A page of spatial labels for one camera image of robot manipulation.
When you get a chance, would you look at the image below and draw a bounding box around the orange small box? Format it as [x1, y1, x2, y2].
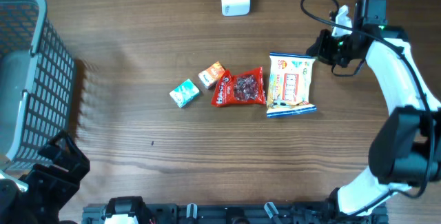
[198, 61, 225, 89]

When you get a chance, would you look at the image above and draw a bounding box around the grey plastic basket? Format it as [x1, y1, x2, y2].
[1, 0, 76, 171]

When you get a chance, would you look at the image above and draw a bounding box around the red candy bag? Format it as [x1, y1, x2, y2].
[211, 67, 266, 107]

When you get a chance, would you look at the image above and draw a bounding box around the yellow snack bag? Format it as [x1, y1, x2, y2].
[267, 52, 316, 118]

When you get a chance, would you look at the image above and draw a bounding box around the teal small box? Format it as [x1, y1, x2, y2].
[170, 79, 201, 108]

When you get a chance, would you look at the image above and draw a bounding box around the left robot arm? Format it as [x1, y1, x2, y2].
[1, 130, 156, 224]

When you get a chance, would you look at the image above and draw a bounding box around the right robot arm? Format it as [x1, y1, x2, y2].
[300, 0, 440, 222]

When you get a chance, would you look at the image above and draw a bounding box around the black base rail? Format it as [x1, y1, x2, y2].
[81, 201, 389, 224]

